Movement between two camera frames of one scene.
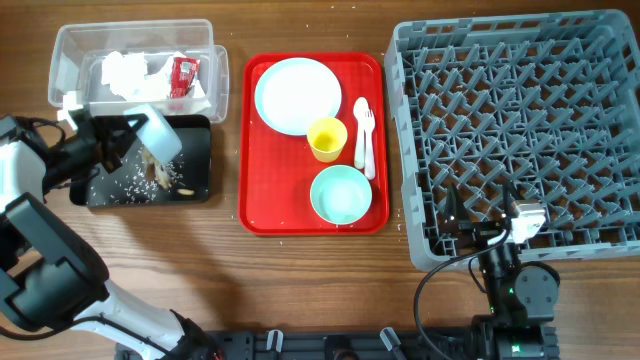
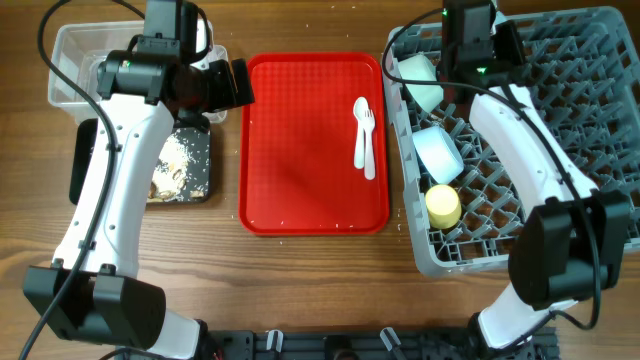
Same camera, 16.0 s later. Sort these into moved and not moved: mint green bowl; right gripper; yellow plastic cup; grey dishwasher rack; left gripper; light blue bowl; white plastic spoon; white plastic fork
Moved: right gripper; yellow plastic cup; left gripper; mint green bowl; light blue bowl
Not moved: white plastic spoon; grey dishwasher rack; white plastic fork
